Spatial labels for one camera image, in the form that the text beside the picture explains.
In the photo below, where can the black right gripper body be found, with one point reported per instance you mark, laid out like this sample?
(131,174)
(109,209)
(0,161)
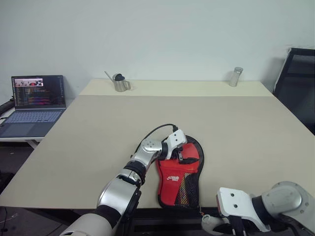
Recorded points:
(237,226)

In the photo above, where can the black mesh office chair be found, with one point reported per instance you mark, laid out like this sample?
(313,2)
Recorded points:
(297,83)

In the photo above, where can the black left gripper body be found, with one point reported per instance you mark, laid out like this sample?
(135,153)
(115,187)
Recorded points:
(179,153)

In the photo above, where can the black and red paddle case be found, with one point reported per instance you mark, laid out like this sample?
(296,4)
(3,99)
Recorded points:
(169,186)

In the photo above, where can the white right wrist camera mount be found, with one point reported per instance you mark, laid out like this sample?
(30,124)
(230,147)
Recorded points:
(236,199)

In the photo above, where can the black bar-shaped device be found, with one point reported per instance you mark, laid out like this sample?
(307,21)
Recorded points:
(6,107)

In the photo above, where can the open grey laptop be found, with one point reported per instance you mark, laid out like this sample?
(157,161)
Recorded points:
(32,120)

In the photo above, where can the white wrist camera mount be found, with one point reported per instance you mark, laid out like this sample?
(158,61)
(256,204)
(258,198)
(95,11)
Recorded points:
(236,199)
(178,136)

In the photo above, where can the white side table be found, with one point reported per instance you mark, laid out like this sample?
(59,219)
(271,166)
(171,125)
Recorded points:
(19,141)

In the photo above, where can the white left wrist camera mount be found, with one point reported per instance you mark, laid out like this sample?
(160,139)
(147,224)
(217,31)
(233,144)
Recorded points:
(178,136)

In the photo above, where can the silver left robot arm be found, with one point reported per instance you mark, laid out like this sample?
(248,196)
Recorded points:
(118,191)

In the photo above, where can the steel watering can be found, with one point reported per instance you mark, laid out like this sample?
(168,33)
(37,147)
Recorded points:
(120,84)

